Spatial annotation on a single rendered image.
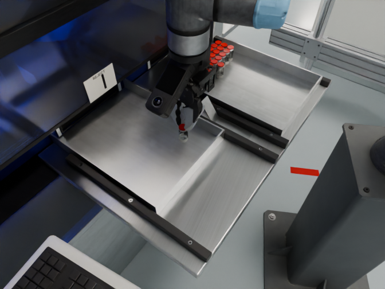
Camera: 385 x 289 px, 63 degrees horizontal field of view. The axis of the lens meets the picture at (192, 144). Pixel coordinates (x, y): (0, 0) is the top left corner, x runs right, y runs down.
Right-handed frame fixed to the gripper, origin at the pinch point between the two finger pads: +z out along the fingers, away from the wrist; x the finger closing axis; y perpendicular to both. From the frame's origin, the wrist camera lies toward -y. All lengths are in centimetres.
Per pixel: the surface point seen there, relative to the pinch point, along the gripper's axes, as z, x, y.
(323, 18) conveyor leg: 29, 3, 122
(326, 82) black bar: 4.9, -20.3, 42.4
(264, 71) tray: 6.9, -2.8, 38.0
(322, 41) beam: 40, -1, 121
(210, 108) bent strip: 4.0, 0.0, 12.3
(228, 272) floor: 95, -19, 9
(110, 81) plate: -5.1, 19.0, -2.6
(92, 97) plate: -4.4, 19.0, -8.4
